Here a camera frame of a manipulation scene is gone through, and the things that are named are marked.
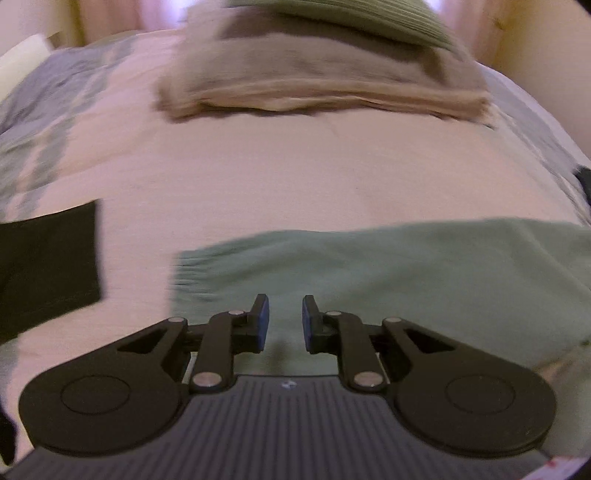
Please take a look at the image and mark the black cloth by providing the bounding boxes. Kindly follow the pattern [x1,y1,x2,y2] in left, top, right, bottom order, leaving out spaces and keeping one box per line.
[0,199,103,344]

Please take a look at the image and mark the white cushion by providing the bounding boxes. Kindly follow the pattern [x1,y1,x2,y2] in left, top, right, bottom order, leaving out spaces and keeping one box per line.
[0,34,54,100]

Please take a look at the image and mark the dark object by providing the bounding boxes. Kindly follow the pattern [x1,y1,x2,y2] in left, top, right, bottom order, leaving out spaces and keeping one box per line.
[573,165,591,209]

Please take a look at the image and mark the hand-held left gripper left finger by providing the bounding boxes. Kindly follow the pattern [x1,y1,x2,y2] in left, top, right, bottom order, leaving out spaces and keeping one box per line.
[115,294,271,394]

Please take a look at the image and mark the pink patterned bedspread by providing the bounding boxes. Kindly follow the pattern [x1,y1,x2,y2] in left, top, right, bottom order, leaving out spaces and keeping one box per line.
[0,30,591,464]

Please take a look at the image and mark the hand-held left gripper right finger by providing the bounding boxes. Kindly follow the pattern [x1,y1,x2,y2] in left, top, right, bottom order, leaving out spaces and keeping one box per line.
[301,294,457,394]

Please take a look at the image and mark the green pants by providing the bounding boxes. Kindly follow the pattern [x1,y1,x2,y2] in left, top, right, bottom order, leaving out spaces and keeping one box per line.
[172,217,591,377]

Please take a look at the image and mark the folded green ribbed cloth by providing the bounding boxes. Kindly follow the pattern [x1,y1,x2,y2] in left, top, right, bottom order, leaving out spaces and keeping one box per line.
[221,0,459,51]

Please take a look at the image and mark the beige folded blanket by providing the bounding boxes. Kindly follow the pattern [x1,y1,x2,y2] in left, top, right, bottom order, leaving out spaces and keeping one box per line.
[157,7,500,127]

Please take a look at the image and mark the pink curtain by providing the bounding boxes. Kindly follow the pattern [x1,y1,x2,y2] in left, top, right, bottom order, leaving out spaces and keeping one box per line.
[78,0,222,46]

